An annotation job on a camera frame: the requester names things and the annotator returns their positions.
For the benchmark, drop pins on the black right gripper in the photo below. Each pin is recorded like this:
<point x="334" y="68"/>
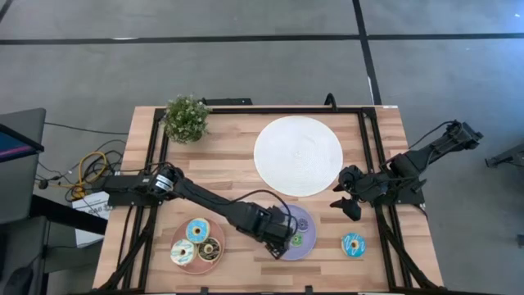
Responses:
<point x="354" y="180"/>

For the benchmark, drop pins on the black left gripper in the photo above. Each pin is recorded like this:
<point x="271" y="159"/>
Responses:
<point x="274" y="229"/>

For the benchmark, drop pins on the small green iced donut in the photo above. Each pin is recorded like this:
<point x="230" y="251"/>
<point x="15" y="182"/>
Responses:
<point x="300" y="241"/>

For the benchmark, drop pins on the large chocolate iced donut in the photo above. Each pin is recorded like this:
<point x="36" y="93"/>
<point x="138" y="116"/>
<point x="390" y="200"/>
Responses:
<point x="201" y="250"/>

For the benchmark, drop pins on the large blue iced donut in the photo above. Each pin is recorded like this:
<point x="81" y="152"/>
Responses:
<point x="190" y="231"/>

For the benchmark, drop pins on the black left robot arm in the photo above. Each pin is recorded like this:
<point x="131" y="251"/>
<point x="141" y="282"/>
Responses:
<point x="204" y="196"/>

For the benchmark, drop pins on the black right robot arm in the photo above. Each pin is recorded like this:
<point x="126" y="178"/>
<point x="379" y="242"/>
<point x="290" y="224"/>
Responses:
<point x="430" y="149"/>

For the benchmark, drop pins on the purple plate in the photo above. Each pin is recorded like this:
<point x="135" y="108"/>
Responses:
<point x="309" y="241"/>

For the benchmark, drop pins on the white round placemat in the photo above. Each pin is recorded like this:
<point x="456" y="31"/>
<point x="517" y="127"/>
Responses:
<point x="298" y="155"/>

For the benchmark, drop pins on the pink plate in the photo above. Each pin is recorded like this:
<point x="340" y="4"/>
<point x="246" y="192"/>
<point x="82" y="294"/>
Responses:
<point x="201" y="268"/>

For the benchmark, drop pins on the black bar-shaped device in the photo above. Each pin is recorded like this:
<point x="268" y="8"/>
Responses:
<point x="227" y="101"/>

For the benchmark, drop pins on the green potted plant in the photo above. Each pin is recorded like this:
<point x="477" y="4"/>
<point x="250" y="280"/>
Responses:
<point x="186" y="119"/>

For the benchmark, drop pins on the black floor stand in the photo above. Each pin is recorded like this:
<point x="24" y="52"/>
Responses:
<point x="507" y="156"/>

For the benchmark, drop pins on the white cardboard box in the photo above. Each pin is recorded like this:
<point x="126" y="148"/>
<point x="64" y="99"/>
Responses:
<point x="92" y="209"/>

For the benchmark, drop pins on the black desk crossbar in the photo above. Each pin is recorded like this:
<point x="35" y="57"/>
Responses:
<point x="69" y="215"/>

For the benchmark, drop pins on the grey side desk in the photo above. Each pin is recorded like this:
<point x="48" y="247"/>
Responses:
<point x="20" y="188"/>

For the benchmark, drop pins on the laptop with blue screen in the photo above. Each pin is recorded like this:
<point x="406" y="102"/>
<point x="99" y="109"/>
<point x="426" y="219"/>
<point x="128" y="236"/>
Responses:
<point x="14" y="145"/>

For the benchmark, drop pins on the black table edge bracket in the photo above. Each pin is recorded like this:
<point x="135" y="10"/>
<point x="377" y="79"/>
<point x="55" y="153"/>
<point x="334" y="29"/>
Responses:
<point x="308" y="289"/>
<point x="203" y="290"/>

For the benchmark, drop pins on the black aluminium table frame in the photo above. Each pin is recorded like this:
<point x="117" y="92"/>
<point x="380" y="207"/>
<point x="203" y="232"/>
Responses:
<point x="286" y="110"/>

